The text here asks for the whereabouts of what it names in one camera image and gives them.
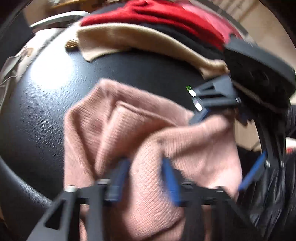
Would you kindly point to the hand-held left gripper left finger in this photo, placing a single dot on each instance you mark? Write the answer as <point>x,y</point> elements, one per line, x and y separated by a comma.
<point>122,173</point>

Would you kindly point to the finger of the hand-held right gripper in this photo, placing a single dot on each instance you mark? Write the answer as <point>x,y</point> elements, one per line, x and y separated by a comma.
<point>215,95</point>
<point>254,169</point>

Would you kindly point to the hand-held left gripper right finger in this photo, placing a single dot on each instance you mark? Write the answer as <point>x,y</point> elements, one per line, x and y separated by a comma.
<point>171,183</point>

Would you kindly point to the pink knit sweater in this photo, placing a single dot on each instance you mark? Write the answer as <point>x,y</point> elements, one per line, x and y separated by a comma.
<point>138,139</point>

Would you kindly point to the black puffer jacket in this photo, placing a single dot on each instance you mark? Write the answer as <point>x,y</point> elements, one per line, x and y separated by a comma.
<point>275,204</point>

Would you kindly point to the black garment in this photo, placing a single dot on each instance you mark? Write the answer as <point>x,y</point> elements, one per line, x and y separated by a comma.
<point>196,44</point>

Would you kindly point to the pink shiny jacket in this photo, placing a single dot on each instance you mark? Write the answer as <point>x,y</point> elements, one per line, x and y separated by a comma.
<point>212,14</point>

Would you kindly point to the beige garment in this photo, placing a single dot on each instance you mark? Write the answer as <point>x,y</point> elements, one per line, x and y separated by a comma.
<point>129,41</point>

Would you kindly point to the red garment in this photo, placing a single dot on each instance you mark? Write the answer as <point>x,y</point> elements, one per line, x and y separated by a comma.
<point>150,14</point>

